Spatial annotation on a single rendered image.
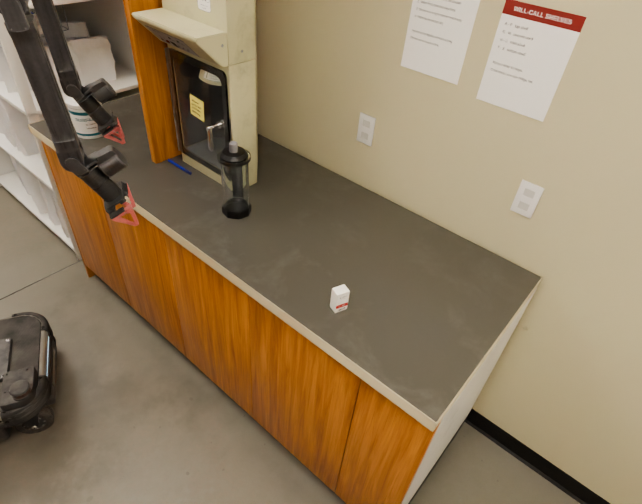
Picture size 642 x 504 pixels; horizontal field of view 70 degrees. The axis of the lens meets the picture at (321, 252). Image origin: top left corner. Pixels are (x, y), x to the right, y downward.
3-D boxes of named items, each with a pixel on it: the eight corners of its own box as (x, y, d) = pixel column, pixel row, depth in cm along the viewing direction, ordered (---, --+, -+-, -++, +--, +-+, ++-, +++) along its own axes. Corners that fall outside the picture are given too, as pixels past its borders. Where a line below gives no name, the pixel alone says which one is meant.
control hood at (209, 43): (166, 39, 158) (161, 7, 151) (229, 66, 143) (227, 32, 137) (136, 45, 151) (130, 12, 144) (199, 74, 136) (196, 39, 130)
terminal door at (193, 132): (181, 150, 184) (167, 46, 158) (232, 181, 171) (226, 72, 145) (180, 151, 184) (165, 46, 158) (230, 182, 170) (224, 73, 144)
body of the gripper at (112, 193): (125, 183, 141) (107, 166, 135) (128, 202, 134) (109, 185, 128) (107, 195, 141) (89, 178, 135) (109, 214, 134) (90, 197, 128)
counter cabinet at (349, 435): (184, 226, 305) (165, 93, 247) (462, 424, 212) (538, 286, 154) (87, 276, 264) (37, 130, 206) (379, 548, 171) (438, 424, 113)
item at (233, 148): (240, 151, 157) (239, 133, 153) (253, 163, 152) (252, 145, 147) (215, 157, 153) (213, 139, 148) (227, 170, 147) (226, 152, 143)
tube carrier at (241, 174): (242, 196, 170) (239, 144, 156) (257, 211, 164) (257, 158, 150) (215, 205, 165) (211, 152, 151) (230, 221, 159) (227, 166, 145)
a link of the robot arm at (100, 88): (63, 79, 161) (63, 88, 155) (91, 61, 160) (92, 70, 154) (89, 106, 169) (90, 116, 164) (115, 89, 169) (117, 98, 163)
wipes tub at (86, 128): (98, 123, 207) (89, 90, 197) (114, 133, 201) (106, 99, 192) (69, 131, 199) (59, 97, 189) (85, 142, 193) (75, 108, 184)
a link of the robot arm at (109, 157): (62, 147, 127) (61, 162, 121) (96, 124, 126) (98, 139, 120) (94, 177, 135) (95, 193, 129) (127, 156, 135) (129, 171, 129)
